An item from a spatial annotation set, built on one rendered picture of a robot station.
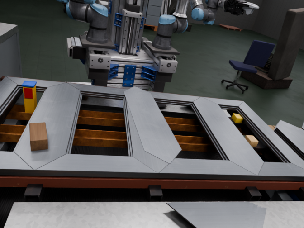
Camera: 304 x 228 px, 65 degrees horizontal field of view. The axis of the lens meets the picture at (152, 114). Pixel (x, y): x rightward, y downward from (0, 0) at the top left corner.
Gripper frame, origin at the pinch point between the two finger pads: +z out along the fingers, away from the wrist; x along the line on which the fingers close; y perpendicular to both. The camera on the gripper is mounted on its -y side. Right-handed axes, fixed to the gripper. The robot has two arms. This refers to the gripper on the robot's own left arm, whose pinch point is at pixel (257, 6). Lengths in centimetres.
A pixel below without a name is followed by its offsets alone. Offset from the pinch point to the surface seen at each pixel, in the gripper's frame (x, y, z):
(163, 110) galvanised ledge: 43, 73, -25
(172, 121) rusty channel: 51, 69, -10
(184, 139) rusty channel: 60, 68, 8
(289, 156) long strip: 40, 56, 57
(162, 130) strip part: 82, 51, 7
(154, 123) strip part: 81, 51, 0
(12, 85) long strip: 125, 45, -67
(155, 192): 108, 54, 29
